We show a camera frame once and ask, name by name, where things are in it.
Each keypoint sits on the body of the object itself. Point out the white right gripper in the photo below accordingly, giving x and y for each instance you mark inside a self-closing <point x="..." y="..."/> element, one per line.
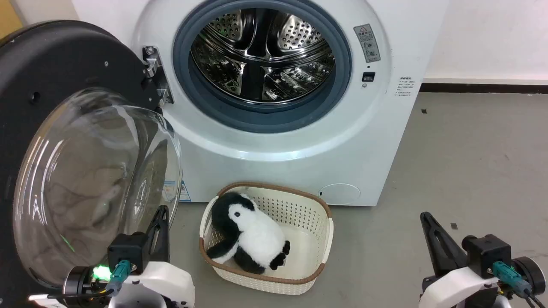
<point x="454" y="288"/>

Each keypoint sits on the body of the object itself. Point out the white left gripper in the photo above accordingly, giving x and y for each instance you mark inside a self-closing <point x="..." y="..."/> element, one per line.
<point x="165" y="282"/>

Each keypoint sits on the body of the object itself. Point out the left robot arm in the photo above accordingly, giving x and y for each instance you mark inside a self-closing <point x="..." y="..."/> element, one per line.
<point x="79" y="284"/>

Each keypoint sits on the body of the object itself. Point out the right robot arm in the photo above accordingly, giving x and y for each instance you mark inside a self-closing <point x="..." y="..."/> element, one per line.
<point x="531" y="273"/>

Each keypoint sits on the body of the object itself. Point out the white front-load washing machine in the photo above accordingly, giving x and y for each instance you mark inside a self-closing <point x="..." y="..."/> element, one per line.
<point x="265" y="162"/>

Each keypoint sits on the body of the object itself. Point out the metal door hinge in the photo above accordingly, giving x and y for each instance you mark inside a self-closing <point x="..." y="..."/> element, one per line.
<point x="153" y="68"/>

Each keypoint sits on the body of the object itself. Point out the black round door with glass bowl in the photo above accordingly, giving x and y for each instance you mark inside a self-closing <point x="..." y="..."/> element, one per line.
<point x="25" y="85"/>

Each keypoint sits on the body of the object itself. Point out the blue white energy label sticker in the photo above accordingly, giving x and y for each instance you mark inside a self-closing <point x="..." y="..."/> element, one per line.
<point x="184" y="192"/>

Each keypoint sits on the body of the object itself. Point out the black white penguin plush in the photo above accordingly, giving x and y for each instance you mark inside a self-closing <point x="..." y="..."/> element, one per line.
<point x="257" y="235"/>

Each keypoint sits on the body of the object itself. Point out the round drain filter cover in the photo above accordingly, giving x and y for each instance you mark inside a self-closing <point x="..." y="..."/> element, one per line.
<point x="339" y="193"/>

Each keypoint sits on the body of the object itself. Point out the cream plastic basket brown rim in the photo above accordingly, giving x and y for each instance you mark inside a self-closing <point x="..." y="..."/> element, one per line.
<point x="306" y="218"/>

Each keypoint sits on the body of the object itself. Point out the stainless steel washer drum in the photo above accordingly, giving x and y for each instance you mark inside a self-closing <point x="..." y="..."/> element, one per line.
<point x="261" y="55"/>

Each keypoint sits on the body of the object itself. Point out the grey warning sticker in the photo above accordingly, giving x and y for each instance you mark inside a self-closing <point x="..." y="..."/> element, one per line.
<point x="367" y="42"/>

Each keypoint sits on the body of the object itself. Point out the yellow wooden board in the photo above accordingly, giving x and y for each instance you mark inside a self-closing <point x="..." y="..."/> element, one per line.
<point x="8" y="17"/>

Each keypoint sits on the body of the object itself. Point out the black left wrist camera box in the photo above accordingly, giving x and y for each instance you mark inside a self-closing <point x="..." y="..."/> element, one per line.
<point x="127" y="250"/>

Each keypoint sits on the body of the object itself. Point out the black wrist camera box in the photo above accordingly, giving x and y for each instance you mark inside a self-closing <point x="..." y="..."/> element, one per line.
<point x="486" y="252"/>
<point x="127" y="250"/>

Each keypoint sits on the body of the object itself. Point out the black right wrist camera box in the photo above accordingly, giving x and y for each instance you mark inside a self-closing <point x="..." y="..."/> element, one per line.
<point x="486" y="252"/>

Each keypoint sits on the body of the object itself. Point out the black wall baseboard strip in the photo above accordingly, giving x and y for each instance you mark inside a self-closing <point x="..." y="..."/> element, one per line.
<point x="483" y="88"/>

